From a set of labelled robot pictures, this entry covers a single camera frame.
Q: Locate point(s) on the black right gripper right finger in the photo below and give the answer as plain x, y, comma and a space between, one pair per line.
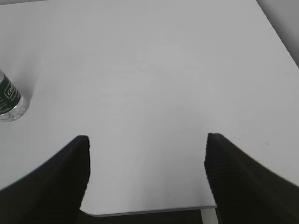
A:
245, 191

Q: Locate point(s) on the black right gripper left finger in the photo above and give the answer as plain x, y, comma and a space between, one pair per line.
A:
53, 192

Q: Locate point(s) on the clear green-labelled water bottle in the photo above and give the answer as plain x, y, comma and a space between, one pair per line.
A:
13, 104

